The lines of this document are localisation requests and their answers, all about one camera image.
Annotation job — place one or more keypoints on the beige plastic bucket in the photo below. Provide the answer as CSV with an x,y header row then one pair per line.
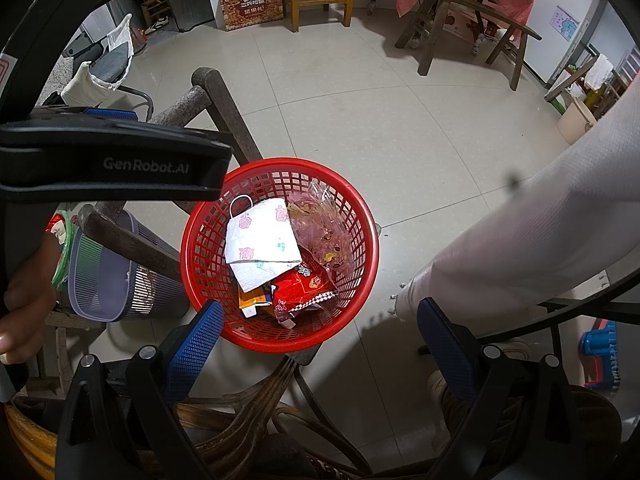
x,y
575,120

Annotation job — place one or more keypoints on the bamboo chair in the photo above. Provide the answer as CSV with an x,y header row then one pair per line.
x,y
240,420

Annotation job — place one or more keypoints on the purple plastic basket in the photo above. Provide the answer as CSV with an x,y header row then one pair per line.
x,y
110,280

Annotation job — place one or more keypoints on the wooden bench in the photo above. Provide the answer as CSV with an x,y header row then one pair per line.
x,y
475,10

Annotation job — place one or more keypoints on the black metal table frame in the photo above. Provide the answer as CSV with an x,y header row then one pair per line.
x,y
575,305

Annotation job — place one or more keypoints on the white refrigerator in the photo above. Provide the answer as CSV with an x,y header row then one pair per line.
x,y
540,60

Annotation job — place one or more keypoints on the green plastic basket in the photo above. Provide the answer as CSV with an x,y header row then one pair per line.
x,y
65,255

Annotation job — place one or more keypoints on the red plastic basket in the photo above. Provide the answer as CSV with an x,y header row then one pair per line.
x,y
280,340

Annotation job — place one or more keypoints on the clear plastic bag with peels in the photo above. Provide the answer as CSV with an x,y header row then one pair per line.
x,y
325,230

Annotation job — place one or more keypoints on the white shelf rack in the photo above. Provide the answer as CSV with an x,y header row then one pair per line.
x,y
630,67

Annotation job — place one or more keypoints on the red printed carton box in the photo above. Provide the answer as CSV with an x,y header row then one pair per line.
x,y
250,7

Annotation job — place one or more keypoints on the person's left hand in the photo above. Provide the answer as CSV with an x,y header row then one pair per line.
x,y
25,315

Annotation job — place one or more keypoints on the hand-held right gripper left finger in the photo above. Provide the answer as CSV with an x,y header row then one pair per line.
x,y
195,350

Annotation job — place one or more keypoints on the white paper napkin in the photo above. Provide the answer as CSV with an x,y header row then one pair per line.
x,y
255,275

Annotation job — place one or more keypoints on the blue plastic stool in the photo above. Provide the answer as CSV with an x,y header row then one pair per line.
x,y
600,355

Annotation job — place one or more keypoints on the white red cardboard box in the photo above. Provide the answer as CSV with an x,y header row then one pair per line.
x,y
462,22

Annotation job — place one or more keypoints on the red snack packet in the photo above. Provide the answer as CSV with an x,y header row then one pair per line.
x,y
300,290

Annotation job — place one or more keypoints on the orange drink carton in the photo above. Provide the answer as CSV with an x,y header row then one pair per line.
x,y
252,305

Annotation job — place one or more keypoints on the person's shoe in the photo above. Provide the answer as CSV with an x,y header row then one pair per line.
x,y
442,400

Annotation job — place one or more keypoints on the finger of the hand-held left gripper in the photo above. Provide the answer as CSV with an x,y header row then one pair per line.
x,y
110,114

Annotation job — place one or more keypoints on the white towel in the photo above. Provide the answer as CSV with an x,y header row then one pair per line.
x,y
598,71

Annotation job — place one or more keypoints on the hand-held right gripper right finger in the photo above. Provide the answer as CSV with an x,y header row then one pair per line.
x,y
447,350

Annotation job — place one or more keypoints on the blue paper sheet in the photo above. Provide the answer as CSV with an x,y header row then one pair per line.
x,y
564,24

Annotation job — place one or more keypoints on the white floral face mask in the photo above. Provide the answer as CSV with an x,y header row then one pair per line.
x,y
260,235

